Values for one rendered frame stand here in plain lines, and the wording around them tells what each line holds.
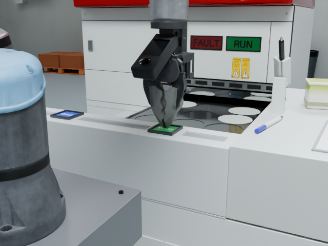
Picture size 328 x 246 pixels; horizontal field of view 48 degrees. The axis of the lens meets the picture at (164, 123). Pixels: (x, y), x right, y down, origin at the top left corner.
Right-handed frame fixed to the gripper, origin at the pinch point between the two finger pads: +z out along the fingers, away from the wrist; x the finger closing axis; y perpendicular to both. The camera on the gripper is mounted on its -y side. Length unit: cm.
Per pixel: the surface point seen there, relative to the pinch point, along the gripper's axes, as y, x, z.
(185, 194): -4.0, -6.8, 12.9
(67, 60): 545, 497, 70
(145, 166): -4.0, 2.3, 8.5
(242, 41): 58, 0, -13
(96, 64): 58, 60, -2
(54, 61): 541, 528, 72
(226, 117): 37.8, -2.1, 7.9
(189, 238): -4.0, -7.7, 22.6
